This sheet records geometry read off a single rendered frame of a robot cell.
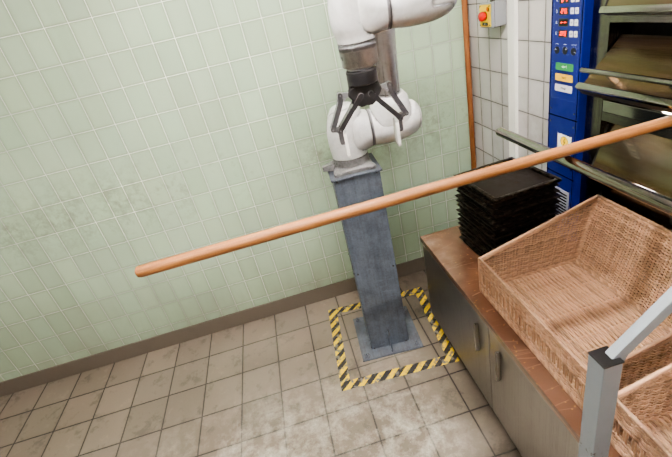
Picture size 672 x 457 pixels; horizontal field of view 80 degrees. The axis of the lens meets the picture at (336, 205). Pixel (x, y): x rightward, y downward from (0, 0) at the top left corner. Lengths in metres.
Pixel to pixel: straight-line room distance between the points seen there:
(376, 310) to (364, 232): 0.46
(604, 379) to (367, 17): 0.86
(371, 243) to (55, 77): 1.59
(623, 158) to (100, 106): 2.13
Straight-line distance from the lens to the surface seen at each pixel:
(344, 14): 0.96
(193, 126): 2.14
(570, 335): 1.51
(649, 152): 1.58
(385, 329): 2.18
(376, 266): 1.93
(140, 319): 2.72
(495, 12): 2.00
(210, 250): 1.01
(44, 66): 2.26
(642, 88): 1.43
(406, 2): 0.98
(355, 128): 1.65
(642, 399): 1.28
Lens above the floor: 1.65
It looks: 26 degrees down
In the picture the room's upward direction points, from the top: 13 degrees counter-clockwise
